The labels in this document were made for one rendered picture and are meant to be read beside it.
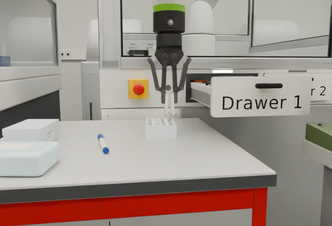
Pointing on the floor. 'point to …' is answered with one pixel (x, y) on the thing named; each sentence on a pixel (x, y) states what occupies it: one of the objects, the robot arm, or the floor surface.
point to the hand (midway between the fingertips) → (169, 103)
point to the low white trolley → (141, 180)
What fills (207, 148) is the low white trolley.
